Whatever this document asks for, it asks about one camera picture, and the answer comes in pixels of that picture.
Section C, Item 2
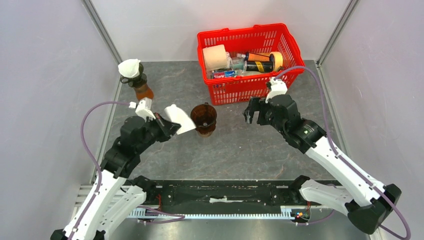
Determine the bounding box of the green transparent dripper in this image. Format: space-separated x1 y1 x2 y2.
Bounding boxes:
118 63 147 88

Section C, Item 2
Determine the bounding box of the orange glass flask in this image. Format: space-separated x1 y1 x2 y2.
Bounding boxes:
134 83 154 101

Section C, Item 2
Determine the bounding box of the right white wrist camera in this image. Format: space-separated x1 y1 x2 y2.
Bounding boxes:
265 77 288 103

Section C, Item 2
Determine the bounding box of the purple cable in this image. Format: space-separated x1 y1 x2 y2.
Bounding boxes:
273 65 412 240
67 101 186 240

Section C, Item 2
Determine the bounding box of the brown transparent dripper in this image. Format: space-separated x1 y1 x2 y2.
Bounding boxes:
190 102 217 132

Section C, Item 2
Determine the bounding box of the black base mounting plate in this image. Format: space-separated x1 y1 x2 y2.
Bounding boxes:
143 180 308 215

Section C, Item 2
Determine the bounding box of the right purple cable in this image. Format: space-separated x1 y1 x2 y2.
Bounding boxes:
273 65 412 240

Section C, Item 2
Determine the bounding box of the beige paper roll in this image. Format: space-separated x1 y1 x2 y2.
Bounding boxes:
202 44 229 71

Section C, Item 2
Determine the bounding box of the black orange cylinder can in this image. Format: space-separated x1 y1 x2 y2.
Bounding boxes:
245 52 273 73

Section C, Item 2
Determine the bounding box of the clear plastic bottle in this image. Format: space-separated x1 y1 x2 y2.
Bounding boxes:
229 55 246 70

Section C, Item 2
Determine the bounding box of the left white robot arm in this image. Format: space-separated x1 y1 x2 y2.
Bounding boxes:
50 113 193 240

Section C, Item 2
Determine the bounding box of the white cable duct strip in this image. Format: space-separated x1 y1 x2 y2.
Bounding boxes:
127 206 309 221

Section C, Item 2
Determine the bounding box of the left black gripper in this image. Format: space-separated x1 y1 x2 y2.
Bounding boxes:
137 111 182 153

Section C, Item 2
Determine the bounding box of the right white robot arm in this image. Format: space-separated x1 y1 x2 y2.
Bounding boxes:
243 94 402 235

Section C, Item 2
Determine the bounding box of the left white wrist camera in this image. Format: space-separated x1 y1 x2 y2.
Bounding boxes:
128 97 156 122

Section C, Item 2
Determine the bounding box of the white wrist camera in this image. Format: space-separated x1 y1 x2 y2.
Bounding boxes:
128 97 156 122
265 77 288 103

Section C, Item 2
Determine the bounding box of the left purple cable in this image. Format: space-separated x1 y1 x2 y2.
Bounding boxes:
67 101 186 240

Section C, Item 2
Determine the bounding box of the white paper coffee filter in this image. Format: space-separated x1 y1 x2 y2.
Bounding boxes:
118 59 141 79

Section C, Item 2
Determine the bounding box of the yellow masking tape roll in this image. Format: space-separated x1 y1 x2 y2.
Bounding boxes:
269 51 284 72

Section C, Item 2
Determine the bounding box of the red plastic basket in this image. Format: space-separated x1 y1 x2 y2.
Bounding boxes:
197 23 305 106

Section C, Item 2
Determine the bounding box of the small glass beaker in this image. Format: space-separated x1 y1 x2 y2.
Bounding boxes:
197 130 213 138

